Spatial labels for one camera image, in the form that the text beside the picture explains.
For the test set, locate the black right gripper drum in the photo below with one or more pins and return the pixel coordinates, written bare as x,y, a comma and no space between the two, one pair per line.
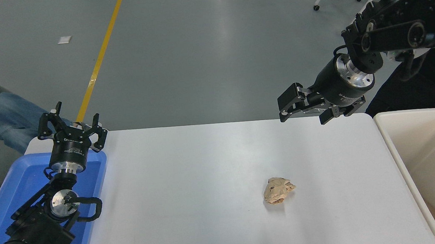
335,85

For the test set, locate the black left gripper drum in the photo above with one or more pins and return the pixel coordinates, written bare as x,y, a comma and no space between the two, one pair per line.
68,149

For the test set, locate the tan paper ball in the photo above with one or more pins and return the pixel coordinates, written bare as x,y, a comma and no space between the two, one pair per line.
278,191

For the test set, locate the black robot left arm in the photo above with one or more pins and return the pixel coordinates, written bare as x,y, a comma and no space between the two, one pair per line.
35,229

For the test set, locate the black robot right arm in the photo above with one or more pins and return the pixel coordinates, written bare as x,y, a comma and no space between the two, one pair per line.
418,13

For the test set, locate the seated person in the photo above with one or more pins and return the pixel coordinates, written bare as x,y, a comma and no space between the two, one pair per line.
3,115

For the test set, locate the blue plastic tray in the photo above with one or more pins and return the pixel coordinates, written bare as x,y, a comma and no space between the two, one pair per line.
20,184

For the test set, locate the white paper scrap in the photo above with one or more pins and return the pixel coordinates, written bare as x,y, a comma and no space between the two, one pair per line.
64,39

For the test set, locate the large pale plastic bin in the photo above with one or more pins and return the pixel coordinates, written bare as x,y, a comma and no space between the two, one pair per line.
410,153

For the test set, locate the standing person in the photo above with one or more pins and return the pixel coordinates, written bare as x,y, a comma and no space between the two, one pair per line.
432,85

